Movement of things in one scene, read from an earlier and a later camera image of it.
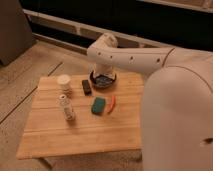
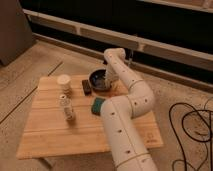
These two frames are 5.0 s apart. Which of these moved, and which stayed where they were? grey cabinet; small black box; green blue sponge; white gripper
Moved: white gripper
Stayed: green blue sponge; small black box; grey cabinet
